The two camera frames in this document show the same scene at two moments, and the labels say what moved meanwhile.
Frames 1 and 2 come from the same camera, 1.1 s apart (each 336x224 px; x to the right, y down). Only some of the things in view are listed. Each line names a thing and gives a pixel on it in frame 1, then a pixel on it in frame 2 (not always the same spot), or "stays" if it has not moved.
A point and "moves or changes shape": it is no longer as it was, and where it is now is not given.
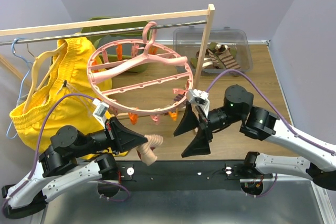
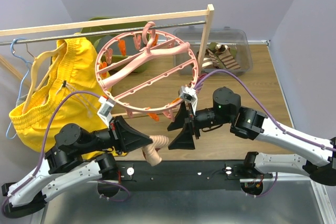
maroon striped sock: (145, 151) moves or changes shape
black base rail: (184, 175) stays
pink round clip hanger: (140, 76) moves or changes shape
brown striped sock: (229, 61) stays
